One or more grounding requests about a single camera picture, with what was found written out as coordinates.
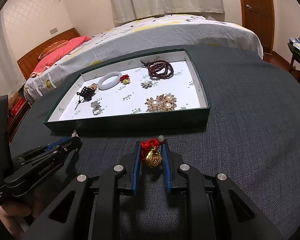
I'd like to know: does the large pearl flower brooch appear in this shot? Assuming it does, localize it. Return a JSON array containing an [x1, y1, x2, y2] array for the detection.
[[145, 94, 177, 112]]

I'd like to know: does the wooden headboard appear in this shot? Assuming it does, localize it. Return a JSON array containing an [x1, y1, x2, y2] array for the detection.
[[16, 27, 81, 81]]

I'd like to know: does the green tray white lining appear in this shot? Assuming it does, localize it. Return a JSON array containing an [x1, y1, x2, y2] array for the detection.
[[44, 48, 210, 134]]

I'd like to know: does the pink pillow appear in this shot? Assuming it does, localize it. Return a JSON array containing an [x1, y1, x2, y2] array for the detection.
[[30, 36, 92, 78]]

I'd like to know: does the white jade bangle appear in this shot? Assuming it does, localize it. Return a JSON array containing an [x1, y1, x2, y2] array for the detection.
[[97, 72, 122, 90]]

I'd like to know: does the brown wooden door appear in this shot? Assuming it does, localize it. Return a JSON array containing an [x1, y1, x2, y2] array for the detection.
[[240, 0, 275, 54]]

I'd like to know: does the silver flower ring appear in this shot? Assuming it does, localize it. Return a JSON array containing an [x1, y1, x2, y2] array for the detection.
[[90, 100, 104, 116]]

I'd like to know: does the red gift box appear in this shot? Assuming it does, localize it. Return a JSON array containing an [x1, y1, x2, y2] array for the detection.
[[10, 97, 26, 116]]

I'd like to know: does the wooden nightstand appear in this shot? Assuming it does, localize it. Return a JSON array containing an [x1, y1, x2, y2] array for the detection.
[[8, 99, 31, 142]]

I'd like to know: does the dark red bead bracelet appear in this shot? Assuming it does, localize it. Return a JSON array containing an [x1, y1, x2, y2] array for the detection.
[[140, 58, 175, 81]]

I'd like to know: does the brown plush toy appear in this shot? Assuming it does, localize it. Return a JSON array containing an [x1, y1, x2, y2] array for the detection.
[[8, 92, 20, 110]]

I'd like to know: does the left side white curtain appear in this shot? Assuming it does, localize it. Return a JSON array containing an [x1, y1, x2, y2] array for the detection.
[[0, 12, 26, 96]]

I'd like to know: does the silver crystal hair clip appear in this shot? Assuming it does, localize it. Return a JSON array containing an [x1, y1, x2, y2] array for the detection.
[[71, 130, 78, 137]]

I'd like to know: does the small pearl flower brooch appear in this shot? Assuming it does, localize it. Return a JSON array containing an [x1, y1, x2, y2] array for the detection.
[[141, 80, 153, 89]]

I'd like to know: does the dark grey table cloth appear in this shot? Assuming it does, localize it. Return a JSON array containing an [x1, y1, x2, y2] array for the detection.
[[8, 44, 300, 240]]

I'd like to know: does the orange cushion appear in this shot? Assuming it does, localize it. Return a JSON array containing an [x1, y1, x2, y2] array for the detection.
[[38, 40, 68, 61]]

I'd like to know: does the dark braided cord bracelet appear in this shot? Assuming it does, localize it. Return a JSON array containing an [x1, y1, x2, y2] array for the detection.
[[74, 86, 97, 111]]

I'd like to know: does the bed with patterned sheet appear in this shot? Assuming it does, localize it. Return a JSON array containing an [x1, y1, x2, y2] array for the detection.
[[24, 14, 263, 103]]

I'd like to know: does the wall socket above headboard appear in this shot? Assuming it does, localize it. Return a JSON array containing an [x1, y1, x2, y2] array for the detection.
[[50, 28, 58, 35]]

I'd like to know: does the red knot gold ingot charm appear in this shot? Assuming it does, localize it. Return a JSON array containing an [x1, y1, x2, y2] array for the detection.
[[140, 135, 165, 168]]

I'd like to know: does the person left hand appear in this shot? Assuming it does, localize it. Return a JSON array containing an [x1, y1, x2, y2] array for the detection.
[[0, 200, 44, 239]]

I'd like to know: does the red knot gold flower charm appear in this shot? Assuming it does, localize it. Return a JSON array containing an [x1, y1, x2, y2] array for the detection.
[[120, 74, 130, 85]]

